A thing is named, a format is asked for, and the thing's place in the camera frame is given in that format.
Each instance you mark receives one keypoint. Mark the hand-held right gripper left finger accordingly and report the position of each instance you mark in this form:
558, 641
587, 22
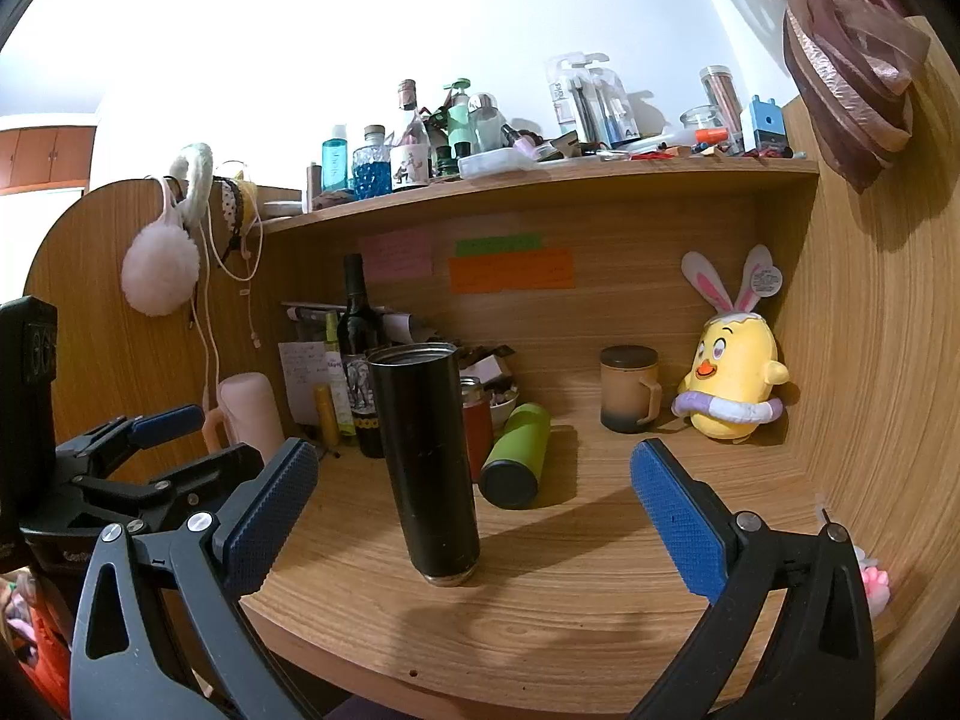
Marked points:
274, 514

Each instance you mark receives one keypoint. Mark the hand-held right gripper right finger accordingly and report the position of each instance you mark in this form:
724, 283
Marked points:
675, 521

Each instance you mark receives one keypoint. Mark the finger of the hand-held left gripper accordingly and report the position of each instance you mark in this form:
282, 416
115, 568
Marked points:
214, 471
166, 424

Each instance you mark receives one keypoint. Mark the tall black cup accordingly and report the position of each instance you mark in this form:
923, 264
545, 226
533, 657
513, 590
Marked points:
429, 465

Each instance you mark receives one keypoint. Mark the yellow marker pen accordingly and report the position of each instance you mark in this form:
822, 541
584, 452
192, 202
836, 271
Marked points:
325, 414

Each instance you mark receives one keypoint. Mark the white note paper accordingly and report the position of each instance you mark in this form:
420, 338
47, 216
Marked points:
300, 382

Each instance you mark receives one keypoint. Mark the brown lidded mug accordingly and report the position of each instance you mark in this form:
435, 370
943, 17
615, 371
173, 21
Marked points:
628, 390

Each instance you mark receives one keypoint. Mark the yellow chick plush toy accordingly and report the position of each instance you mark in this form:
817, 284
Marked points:
731, 382

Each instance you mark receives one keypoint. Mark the yellow-green spray bottle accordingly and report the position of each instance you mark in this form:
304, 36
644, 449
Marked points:
336, 375

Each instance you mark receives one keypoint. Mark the white fluffy earmuffs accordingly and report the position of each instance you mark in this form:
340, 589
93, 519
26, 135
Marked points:
161, 270

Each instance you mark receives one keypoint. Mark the dark wine bottle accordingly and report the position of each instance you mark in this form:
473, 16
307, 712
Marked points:
358, 367

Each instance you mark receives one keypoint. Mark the green bottle with black cap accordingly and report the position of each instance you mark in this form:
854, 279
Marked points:
519, 456

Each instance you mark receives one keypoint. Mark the pink plush toy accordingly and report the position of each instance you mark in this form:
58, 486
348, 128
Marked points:
874, 586

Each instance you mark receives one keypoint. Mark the red thermos flask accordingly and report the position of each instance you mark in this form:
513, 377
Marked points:
475, 424

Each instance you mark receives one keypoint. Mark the dotted headband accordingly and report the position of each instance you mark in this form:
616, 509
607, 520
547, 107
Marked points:
229, 202

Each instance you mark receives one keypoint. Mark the pink sticky note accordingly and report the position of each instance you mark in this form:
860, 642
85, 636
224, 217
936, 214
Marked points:
395, 255

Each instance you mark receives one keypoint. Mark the orange sticky note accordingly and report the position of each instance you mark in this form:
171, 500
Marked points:
511, 270

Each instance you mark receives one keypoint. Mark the teal mouthwash bottle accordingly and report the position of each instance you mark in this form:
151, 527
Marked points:
335, 159

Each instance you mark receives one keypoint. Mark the green sticky note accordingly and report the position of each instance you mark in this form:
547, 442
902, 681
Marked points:
498, 244

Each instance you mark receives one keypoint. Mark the blue beads glass bottle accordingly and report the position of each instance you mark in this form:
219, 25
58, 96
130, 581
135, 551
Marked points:
371, 165

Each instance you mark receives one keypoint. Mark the wooden shelf board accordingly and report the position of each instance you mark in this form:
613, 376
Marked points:
540, 191

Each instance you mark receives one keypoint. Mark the clear bottle with picture label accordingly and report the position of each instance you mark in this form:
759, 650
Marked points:
411, 157

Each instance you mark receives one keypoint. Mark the glass jar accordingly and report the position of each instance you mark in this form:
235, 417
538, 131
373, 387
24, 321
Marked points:
702, 124

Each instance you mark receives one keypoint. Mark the white plastic tray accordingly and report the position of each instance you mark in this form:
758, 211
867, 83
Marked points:
499, 162

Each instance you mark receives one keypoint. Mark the blue pencil sharpener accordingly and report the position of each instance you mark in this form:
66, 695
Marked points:
766, 129

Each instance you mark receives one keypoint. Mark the mint green bottle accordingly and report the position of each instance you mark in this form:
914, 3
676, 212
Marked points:
459, 124

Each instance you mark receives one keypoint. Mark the packaged toothbrush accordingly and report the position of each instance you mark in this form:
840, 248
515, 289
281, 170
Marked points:
613, 105
574, 97

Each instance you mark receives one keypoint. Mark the clear pencil tube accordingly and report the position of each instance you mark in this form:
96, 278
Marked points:
720, 94

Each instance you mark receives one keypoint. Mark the clear frosted bottle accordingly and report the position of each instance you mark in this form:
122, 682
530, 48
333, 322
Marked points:
486, 126

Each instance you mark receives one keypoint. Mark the pink sheer curtain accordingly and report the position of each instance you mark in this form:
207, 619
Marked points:
840, 67

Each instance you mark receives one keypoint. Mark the wooden wall cabinet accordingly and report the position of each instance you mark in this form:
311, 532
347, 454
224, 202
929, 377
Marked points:
45, 157

